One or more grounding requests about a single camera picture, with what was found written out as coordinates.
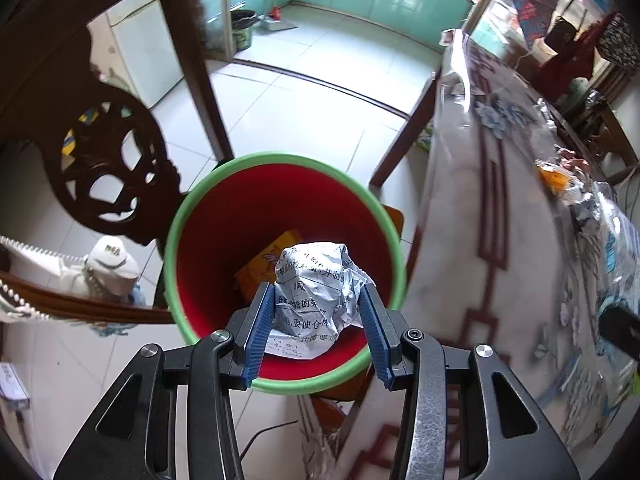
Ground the blue-white crumpled paper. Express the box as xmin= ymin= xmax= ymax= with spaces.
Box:
xmin=570 ymin=185 xmax=618 ymax=233

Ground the table with patterned cover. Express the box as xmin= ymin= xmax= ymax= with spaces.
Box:
xmin=340 ymin=30 xmax=640 ymax=480

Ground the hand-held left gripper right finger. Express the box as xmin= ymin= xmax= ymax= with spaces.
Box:
xmin=357 ymin=284 xmax=581 ymax=480

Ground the black floor cable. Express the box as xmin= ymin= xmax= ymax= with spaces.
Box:
xmin=239 ymin=419 xmax=301 ymax=466

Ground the white cap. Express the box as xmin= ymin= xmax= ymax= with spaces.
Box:
xmin=85 ymin=236 xmax=141 ymax=296

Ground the brown crumpled paper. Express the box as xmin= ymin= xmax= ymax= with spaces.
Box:
xmin=552 ymin=146 xmax=593 ymax=168

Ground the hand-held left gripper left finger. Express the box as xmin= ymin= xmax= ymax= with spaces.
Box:
xmin=52 ymin=282 xmax=277 ymax=480

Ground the red garment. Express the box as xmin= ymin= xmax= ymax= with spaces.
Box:
xmin=542 ymin=10 xmax=618 ymax=91

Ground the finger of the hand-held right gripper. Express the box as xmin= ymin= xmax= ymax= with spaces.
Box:
xmin=597 ymin=309 xmax=640 ymax=361

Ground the orange plastic wrapper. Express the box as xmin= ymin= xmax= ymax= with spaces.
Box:
xmin=536 ymin=159 xmax=576 ymax=193

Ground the orange juice carton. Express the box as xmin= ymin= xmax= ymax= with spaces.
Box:
xmin=234 ymin=230 xmax=306 ymax=306

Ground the black white printed bag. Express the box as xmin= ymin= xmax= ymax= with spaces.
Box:
xmin=597 ymin=12 xmax=640 ymax=71

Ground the white dustpan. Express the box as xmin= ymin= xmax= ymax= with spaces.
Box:
xmin=257 ymin=12 xmax=298 ymax=31

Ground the wooden table leg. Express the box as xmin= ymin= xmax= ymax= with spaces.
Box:
xmin=370 ymin=67 xmax=443 ymax=188

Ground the brown wooden chair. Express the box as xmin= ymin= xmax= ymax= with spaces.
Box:
xmin=570 ymin=67 xmax=640 ymax=186

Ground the black hanging bag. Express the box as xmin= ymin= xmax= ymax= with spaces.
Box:
xmin=545 ymin=17 xmax=576 ymax=51

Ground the dark kitchen waste bin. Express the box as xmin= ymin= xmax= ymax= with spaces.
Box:
xmin=230 ymin=9 xmax=258 ymax=52

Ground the red bin with green rim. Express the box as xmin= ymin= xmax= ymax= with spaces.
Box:
xmin=164 ymin=152 xmax=407 ymax=395

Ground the white refrigerator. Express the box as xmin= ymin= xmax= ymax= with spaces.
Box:
xmin=107 ymin=0 xmax=186 ymax=111

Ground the carved dark wooden chair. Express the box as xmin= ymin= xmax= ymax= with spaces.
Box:
xmin=0 ymin=0 xmax=406 ymax=436

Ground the white pearl chain bag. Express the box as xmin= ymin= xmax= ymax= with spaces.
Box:
xmin=0 ymin=234 xmax=148 ymax=323

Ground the white printed paper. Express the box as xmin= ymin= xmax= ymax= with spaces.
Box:
xmin=270 ymin=241 xmax=377 ymax=361

